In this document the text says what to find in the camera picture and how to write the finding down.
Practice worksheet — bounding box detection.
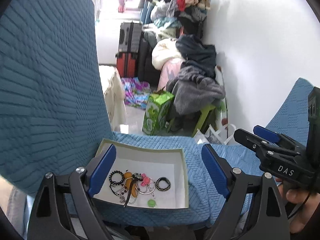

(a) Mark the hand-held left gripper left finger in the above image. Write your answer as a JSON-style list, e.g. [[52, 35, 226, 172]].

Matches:
[[27, 144, 117, 240]]

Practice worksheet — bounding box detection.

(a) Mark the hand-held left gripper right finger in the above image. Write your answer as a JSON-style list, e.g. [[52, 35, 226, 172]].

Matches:
[[201, 144, 292, 240]]

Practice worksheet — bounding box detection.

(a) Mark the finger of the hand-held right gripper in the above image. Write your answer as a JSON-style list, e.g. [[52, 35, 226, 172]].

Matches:
[[234, 128, 272, 157], [253, 125, 307, 152]]

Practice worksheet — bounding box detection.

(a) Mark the black bead bracelet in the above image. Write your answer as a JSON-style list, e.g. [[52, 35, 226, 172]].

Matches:
[[109, 170, 125, 185]]

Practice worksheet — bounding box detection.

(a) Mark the orange gourd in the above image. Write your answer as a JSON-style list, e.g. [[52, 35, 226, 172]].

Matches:
[[124, 171, 140, 197]]

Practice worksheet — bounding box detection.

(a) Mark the silver chain necklace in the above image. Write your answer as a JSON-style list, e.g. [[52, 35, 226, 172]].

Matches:
[[110, 184, 139, 204]]

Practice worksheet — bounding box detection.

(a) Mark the green pendant with black cord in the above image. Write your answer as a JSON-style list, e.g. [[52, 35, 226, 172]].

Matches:
[[124, 172, 142, 208]]

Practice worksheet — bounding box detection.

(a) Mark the pink bow hair clip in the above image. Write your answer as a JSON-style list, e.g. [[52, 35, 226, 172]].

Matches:
[[139, 172, 150, 186]]

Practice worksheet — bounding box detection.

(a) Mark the white cardboard box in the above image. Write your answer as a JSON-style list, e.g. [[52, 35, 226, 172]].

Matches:
[[90, 138, 190, 209]]

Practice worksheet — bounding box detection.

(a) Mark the silver bangle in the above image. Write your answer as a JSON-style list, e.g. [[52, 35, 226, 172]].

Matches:
[[139, 183, 156, 195]]

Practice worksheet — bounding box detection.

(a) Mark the person's right hand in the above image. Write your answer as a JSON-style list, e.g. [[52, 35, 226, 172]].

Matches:
[[275, 177, 320, 233]]

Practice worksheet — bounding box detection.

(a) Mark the white plastic bag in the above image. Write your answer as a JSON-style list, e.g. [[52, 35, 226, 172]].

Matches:
[[194, 124, 237, 145]]

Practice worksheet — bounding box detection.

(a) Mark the white floral panel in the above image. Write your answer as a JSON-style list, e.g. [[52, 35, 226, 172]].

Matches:
[[215, 66, 229, 130]]

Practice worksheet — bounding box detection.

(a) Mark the green plastic stool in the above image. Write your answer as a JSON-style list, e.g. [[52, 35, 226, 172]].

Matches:
[[170, 104, 216, 137]]

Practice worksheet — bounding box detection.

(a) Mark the grey fleece garment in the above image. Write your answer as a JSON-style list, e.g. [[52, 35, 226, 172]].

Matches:
[[172, 66, 226, 115]]

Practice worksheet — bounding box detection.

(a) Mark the green carton box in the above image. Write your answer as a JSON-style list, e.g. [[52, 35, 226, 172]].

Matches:
[[142, 90, 175, 136]]

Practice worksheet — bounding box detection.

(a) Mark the cream embroidered cloth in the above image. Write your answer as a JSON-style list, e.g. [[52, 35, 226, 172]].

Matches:
[[99, 65, 127, 125]]

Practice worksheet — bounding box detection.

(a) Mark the purple colourful bag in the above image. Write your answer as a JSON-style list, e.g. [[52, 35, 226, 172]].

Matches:
[[121, 77, 152, 109]]

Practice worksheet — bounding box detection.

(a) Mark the dark blue jacket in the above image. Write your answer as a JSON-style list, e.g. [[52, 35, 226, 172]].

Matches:
[[176, 35, 217, 79]]

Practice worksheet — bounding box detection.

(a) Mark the pink quilt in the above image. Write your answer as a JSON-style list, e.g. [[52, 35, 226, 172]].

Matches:
[[158, 57, 187, 92]]

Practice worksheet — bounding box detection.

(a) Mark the blue quilted sofa cover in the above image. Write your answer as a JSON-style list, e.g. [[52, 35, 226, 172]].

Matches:
[[0, 0, 320, 228]]

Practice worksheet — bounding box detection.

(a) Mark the black suitcase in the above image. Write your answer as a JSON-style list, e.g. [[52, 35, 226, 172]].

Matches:
[[137, 34, 160, 83]]

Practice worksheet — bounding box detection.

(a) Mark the cream padded coat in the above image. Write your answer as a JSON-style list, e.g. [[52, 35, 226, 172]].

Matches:
[[152, 38, 182, 69]]

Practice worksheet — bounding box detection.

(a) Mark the dark grey suitcase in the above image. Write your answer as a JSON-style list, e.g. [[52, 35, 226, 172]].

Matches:
[[119, 22, 143, 54]]

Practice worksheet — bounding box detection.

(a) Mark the pile of folded clothes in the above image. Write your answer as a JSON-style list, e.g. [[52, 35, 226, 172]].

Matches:
[[150, 2, 183, 39]]

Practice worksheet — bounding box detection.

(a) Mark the black cable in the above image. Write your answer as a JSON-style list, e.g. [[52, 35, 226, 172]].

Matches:
[[287, 192, 313, 219]]

